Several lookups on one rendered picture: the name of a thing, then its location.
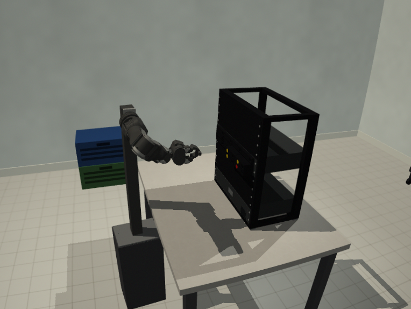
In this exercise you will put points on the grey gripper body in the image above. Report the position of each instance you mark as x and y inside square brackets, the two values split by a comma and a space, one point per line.
[178, 154]

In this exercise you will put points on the black server rack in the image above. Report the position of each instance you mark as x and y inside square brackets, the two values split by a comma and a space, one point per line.
[249, 149]

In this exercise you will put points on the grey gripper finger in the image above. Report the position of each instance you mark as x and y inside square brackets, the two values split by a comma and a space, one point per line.
[190, 148]
[191, 157]

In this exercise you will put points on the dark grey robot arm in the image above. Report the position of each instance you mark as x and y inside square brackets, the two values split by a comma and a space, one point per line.
[133, 130]

